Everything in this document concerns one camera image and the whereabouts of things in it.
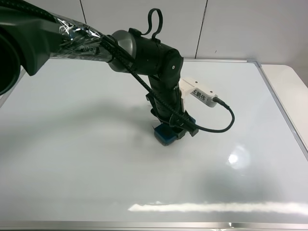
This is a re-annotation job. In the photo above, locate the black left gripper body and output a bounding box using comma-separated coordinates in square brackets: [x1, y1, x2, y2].
[148, 75, 190, 122]

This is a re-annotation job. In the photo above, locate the teal whiteboard eraser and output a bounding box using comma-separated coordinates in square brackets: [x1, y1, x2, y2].
[154, 118, 197, 146]

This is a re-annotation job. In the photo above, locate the white aluminium-framed whiteboard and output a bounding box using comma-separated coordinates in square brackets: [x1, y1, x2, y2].
[0, 59, 308, 231]

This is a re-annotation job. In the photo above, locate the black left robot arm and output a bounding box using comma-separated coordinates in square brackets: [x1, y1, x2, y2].
[0, 0, 198, 138]

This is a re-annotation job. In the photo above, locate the black braided camera cable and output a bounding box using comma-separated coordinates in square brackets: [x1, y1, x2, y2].
[14, 0, 235, 133]

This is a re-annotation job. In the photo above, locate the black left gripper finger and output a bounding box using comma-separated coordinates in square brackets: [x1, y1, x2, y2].
[173, 127, 199, 140]

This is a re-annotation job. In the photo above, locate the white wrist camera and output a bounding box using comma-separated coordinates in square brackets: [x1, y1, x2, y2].
[179, 77, 217, 113]

